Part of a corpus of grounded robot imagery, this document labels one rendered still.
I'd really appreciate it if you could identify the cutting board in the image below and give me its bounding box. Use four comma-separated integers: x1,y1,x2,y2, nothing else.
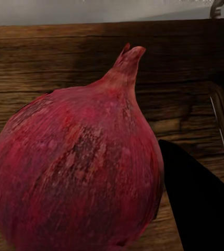
0,18,224,251

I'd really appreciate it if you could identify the vidalia onion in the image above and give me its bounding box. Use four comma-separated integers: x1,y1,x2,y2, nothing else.
0,43,164,251

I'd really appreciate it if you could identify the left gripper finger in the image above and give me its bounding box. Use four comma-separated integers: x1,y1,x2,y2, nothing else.
158,139,224,251

